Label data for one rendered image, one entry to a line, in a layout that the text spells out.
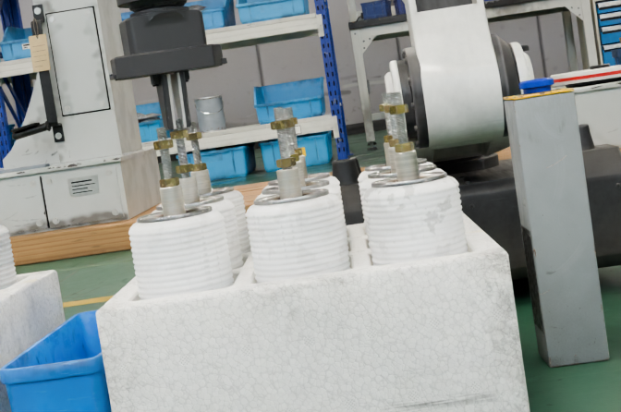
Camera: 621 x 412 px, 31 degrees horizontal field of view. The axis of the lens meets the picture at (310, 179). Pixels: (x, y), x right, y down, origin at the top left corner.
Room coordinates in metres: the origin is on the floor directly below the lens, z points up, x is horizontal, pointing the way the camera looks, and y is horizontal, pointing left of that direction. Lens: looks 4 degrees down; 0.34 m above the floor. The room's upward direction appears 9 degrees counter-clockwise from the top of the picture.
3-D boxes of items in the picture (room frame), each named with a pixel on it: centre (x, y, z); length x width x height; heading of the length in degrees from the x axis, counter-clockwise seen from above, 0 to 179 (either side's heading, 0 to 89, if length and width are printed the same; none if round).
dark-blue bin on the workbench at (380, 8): (6.71, -0.55, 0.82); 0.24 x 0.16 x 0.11; 167
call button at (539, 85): (1.28, -0.27, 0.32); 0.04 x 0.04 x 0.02
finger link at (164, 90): (1.21, 0.15, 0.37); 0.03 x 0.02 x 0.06; 21
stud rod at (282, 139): (1.09, 0.02, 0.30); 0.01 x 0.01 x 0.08
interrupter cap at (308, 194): (1.09, 0.02, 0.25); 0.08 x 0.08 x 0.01
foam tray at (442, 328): (1.21, 0.02, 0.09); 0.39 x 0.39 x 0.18; 88
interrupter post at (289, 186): (1.09, 0.02, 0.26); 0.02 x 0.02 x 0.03
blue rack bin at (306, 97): (6.08, 0.04, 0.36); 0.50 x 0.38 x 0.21; 176
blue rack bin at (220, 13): (6.11, 0.48, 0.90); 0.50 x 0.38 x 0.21; 175
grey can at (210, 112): (6.03, 0.48, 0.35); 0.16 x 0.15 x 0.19; 86
